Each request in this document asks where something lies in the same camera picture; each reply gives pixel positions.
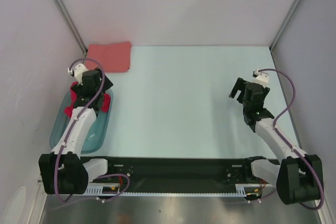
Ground red t shirt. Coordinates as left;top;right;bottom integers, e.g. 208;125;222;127
64;81;111;118

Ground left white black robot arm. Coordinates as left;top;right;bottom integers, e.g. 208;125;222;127
38;67;116;195

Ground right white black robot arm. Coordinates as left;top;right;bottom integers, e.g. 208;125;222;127
229;78;325;209

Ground teal transparent plastic bin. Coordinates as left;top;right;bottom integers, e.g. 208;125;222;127
49;89;113;154

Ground folded salmon pink t shirt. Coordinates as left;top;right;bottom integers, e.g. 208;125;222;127
87;41;132;73

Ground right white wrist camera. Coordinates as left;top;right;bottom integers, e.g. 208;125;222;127
252;69;269;88

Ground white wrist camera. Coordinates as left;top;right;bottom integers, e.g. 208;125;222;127
252;69;269;88
68;63;88;83

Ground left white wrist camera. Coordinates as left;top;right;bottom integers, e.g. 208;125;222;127
68;63;88;83

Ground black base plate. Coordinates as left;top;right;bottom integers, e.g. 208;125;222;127
78;156;279;193

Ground white slotted cable duct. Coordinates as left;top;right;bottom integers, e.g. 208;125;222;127
82;184;275;200

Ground left aluminium frame post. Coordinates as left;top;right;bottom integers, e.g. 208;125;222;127
53;0;88;56

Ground aluminium frame post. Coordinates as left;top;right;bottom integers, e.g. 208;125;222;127
53;0;88;56
269;0;303;54

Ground right aluminium frame post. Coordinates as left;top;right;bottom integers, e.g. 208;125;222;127
269;0;303;54

